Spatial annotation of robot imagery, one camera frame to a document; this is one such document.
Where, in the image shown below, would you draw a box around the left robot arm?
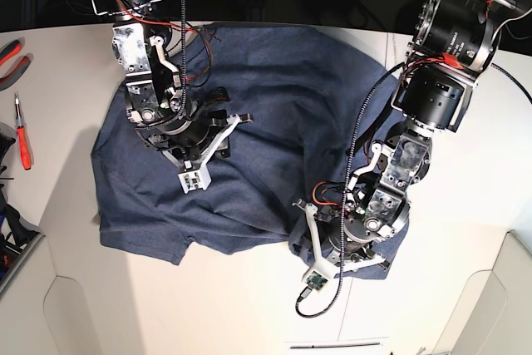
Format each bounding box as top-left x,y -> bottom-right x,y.
298,0 -> 531,288

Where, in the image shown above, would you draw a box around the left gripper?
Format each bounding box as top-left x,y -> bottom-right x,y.
293,199 -> 391,279

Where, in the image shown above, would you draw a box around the orange-handled screwdriver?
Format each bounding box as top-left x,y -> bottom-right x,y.
14,93 -> 32,170

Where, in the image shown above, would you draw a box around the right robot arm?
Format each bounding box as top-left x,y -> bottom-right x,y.
91,0 -> 253,172

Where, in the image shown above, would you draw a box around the red-handled pliers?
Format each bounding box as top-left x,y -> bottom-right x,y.
0,39 -> 32,91

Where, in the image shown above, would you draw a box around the braided camera cable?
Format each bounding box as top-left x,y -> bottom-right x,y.
295,62 -> 532,318
0,0 -> 196,123

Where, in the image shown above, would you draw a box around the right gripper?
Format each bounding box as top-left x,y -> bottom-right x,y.
140,86 -> 254,173

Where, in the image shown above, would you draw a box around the blue-grey t-shirt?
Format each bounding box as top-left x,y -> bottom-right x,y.
91,27 -> 396,264

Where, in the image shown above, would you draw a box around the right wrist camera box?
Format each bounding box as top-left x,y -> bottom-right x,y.
178,165 -> 212,194

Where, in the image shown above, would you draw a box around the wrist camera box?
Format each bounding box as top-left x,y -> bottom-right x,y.
303,269 -> 328,292
178,165 -> 212,194

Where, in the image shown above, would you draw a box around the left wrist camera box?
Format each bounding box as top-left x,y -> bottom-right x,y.
303,269 -> 328,292

